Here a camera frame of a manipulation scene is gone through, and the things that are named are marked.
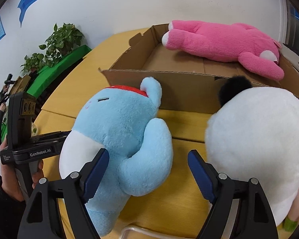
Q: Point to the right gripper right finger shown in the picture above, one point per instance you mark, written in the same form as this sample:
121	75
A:
254	218

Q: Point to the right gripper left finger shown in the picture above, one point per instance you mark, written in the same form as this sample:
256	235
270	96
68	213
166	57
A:
42	218

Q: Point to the pink pig plush toy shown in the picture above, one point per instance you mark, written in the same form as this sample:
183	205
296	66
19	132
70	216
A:
292	219

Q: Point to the clear phone case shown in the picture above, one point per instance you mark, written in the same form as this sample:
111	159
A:
133	231

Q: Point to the white panda plush toy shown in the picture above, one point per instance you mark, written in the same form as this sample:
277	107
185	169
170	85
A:
256	134

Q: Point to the blue plush toy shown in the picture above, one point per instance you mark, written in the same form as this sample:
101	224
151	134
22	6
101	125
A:
123	120

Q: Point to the pink bear plush toy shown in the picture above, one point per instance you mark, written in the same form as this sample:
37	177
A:
256	51

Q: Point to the person's left hand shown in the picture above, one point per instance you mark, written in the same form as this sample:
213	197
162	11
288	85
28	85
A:
10	184

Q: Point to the green bench cover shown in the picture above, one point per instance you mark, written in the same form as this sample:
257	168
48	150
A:
47	75

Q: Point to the green potted plant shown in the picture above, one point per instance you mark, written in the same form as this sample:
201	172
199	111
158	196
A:
58	45

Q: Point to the brown cardboard box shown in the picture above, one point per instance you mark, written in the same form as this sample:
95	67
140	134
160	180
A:
189	83

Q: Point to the grey cloth bag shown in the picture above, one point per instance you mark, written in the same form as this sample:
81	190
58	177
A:
291	56

